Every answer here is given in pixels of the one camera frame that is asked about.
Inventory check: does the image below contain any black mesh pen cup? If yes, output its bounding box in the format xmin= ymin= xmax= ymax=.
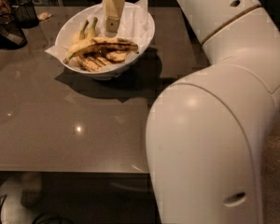
xmin=10 ymin=0 xmax=39 ymax=28

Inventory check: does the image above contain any middle yellow banana in bowl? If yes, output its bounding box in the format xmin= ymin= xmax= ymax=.
xmin=86 ymin=17 xmax=98 ymax=38

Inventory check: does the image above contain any right spotted banana in bowl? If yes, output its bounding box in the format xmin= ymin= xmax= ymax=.
xmin=104 ymin=51 xmax=128 ymax=63

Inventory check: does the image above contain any spotted yellow banana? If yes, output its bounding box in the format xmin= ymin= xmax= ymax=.
xmin=63 ymin=37 xmax=138 ymax=63

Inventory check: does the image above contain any grey foot under table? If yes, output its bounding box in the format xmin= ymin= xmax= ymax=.
xmin=21 ymin=172 xmax=42 ymax=208

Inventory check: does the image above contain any black mesh desk tray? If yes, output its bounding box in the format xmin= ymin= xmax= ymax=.
xmin=0 ymin=14 xmax=27 ymax=49

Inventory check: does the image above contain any white bowl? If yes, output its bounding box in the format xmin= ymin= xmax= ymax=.
xmin=47 ymin=3 xmax=155 ymax=80

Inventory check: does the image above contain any small wrapper on table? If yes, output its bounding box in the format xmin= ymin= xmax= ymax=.
xmin=37 ymin=12 xmax=52 ymax=21

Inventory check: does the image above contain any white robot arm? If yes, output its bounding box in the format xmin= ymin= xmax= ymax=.
xmin=146 ymin=0 xmax=280 ymax=224

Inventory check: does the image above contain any black floor cable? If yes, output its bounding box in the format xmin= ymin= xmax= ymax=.
xmin=0 ymin=192 xmax=74 ymax=224

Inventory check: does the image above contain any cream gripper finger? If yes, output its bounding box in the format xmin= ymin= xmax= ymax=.
xmin=103 ymin=0 xmax=125 ymax=37

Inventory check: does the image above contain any white paper liner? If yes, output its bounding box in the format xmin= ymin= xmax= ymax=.
xmin=46 ymin=0 xmax=155 ymax=80

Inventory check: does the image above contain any left yellow banana in bowl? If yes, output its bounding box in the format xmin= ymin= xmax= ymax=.
xmin=72 ymin=21 xmax=89 ymax=44

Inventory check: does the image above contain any yellow banana in bowl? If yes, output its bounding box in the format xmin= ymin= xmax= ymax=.
xmin=72 ymin=21 xmax=89 ymax=44
xmin=86 ymin=17 xmax=98 ymax=38

